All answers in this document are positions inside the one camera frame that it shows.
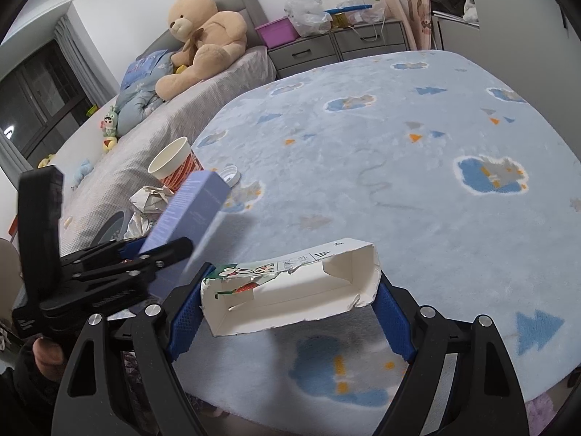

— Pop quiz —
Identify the grey perforated trash basket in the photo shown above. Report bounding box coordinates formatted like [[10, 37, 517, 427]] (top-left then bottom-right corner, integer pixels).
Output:
[[90, 211, 131, 246]]

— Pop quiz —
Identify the purple cardboard box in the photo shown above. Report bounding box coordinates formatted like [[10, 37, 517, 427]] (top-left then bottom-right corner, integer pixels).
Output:
[[103, 169, 232, 323]]

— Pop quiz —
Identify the torn white carton box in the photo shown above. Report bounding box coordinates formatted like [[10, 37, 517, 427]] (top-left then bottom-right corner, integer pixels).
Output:
[[201, 238, 381, 336]]

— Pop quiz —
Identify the left hand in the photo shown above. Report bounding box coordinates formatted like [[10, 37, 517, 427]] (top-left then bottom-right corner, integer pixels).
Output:
[[32, 338, 66, 382]]

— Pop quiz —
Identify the light blue wet wipes pack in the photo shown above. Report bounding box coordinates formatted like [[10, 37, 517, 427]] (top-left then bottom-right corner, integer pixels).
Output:
[[123, 213, 155, 240]]

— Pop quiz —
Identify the crumpled white paper wrapper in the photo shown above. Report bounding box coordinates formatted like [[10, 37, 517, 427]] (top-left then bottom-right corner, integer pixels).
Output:
[[129, 186, 174, 217]]

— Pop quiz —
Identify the grey checkered bed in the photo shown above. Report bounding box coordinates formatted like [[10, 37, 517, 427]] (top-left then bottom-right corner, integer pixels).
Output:
[[61, 0, 278, 255]]

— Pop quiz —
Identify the red white paper cup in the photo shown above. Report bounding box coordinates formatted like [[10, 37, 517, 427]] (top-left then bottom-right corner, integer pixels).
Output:
[[148, 136, 204, 193]]

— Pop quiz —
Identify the light blue plush toy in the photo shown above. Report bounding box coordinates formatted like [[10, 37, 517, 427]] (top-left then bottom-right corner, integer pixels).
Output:
[[71, 160, 94, 190]]

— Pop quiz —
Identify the white plastic bottle cap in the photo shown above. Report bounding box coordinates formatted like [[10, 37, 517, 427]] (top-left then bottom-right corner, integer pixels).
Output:
[[219, 164, 241, 188]]

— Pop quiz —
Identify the yellow plush toy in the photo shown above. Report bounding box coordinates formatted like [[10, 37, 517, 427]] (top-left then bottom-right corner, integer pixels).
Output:
[[37, 154, 54, 168]]

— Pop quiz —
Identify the green doll toy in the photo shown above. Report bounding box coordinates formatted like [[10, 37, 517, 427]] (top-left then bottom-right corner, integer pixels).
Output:
[[99, 106, 118, 153]]

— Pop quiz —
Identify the blue folded quilt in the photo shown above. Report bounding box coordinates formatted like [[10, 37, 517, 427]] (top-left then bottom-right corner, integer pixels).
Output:
[[114, 49, 174, 137]]

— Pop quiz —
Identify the light blue patterned table cloth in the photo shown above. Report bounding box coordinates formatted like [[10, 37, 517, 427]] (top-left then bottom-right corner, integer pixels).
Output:
[[171, 49, 581, 420]]

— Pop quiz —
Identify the grey curtain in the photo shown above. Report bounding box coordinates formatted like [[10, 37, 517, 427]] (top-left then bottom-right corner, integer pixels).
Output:
[[53, 15, 114, 106]]

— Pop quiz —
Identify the dark window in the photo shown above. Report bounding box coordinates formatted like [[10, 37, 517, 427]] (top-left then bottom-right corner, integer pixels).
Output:
[[1, 41, 97, 167]]

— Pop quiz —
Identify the large tan teddy bear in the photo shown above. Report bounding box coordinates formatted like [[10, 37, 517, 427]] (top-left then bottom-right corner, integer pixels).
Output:
[[155, 0, 247, 101]]

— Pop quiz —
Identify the grey drawer cabinet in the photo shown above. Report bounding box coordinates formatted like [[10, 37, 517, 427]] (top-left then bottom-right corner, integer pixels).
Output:
[[268, 20, 411, 78]]

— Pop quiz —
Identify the purple plastic storage box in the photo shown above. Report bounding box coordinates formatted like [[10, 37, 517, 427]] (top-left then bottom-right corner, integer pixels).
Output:
[[255, 17, 299, 49]]

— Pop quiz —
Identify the clear plastic bag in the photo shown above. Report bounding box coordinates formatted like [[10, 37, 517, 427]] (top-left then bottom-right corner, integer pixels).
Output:
[[284, 0, 332, 37]]

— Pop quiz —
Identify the pink cartoon folded board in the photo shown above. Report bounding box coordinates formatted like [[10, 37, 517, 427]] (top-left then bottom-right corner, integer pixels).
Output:
[[383, 0, 432, 50]]

